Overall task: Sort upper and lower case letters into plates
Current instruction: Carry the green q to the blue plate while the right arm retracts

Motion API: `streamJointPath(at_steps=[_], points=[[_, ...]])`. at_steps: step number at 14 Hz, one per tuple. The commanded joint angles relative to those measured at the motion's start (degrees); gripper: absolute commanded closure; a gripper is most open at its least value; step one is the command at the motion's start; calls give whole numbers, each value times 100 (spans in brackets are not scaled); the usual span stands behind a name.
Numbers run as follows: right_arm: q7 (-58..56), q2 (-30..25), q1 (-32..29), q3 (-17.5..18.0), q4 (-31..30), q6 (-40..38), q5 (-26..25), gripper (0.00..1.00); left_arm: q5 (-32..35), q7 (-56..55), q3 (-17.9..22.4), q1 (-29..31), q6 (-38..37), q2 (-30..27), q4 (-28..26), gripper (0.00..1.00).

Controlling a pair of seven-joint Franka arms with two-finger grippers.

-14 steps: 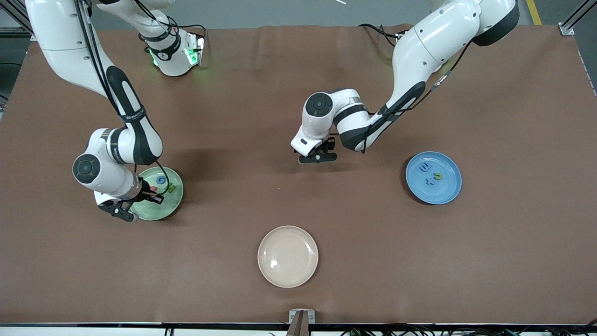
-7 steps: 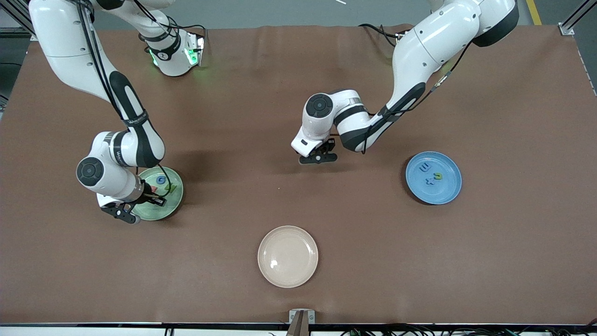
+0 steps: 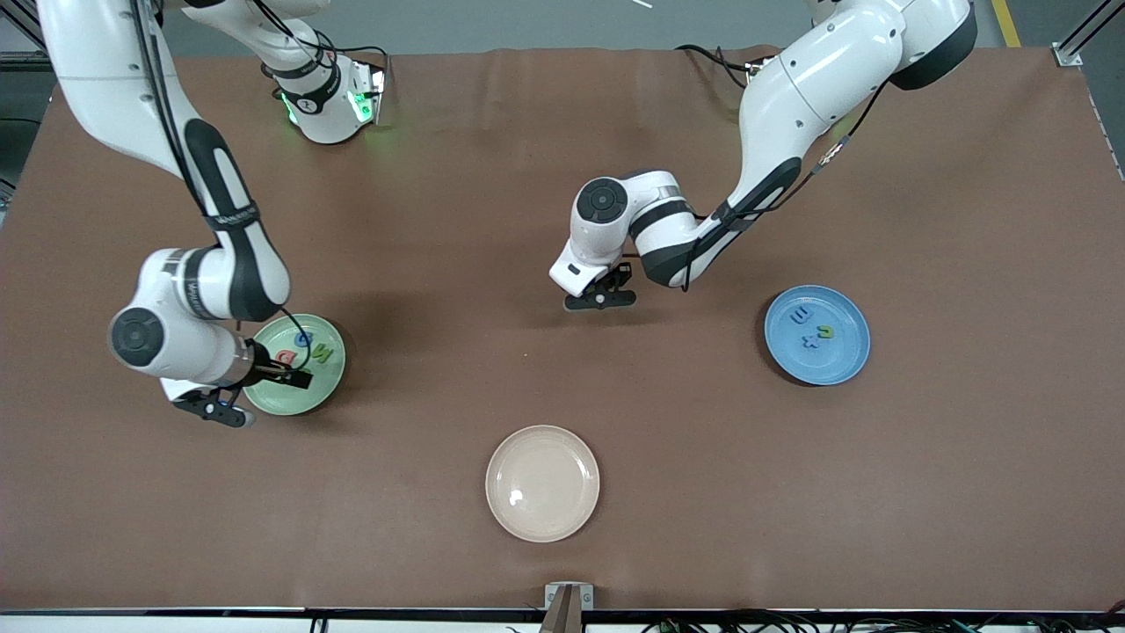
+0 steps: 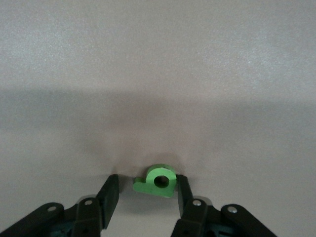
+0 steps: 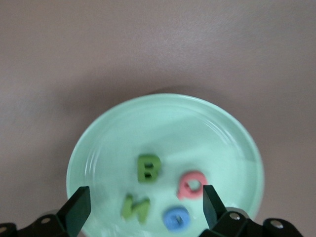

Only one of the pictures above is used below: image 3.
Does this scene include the green plate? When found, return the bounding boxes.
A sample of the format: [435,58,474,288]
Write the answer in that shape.
[242,313,347,417]

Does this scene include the brown table mat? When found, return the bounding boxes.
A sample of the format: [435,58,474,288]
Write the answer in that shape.
[0,46,1125,613]

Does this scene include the cream plate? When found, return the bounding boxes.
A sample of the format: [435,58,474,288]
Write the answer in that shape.
[485,425,601,543]

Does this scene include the blue plate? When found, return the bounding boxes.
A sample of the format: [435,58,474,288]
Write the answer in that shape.
[763,284,872,387]

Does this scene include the yellow floor tape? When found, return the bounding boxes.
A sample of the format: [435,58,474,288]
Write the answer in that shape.
[991,0,1023,47]

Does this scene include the black base cable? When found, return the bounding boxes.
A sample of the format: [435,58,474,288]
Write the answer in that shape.
[675,42,758,91]
[316,31,393,89]

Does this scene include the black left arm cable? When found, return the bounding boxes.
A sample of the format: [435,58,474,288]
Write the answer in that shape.
[681,79,889,291]

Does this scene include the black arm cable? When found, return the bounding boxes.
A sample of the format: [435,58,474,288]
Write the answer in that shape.
[127,0,316,375]
[681,79,889,291]

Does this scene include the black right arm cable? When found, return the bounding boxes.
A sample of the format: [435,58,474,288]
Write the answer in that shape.
[127,0,316,375]

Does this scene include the grey metal mount bracket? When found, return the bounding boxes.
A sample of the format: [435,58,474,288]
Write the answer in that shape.
[541,582,595,633]

